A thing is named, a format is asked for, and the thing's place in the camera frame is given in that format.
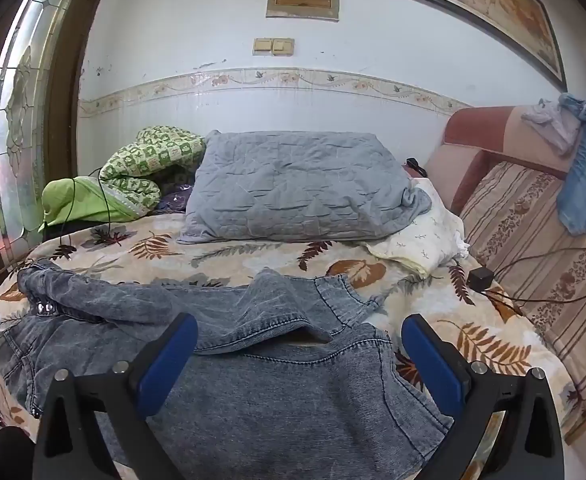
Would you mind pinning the patterned glass door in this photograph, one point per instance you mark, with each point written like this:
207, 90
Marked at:
28, 110

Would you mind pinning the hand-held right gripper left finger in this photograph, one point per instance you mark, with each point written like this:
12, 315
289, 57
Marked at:
170, 360

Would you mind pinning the plain green cloth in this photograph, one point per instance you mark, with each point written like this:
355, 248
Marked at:
73, 197

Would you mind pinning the pale lavender garment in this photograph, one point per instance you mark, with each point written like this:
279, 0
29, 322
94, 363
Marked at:
558, 130

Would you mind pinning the pink padded headboard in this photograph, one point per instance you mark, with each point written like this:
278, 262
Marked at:
453, 160

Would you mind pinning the beige wall switch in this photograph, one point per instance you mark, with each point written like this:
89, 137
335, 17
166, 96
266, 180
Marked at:
283, 47
262, 46

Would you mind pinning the grey quilted pillow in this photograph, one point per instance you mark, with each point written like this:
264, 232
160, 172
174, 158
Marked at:
293, 185

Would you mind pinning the blue garment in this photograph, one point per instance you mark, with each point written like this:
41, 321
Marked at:
583, 185

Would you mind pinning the wooden bed frame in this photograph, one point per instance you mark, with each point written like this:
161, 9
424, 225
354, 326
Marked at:
583, 427

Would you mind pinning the grey-blue denim pants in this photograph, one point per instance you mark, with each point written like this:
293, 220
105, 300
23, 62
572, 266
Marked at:
273, 400

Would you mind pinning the black power adapter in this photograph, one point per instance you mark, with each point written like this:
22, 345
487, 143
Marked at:
480, 279

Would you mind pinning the white floral pillow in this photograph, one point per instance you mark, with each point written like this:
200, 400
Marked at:
423, 240

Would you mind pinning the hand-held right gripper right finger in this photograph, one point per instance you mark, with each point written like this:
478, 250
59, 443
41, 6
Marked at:
430, 360

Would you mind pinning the green patterned quilt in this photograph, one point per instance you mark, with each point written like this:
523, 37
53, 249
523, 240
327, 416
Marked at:
158, 152

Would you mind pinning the leaf print blanket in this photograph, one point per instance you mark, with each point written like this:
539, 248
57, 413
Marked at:
253, 260

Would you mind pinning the striped floral cushion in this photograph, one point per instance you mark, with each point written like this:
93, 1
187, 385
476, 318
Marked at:
533, 210

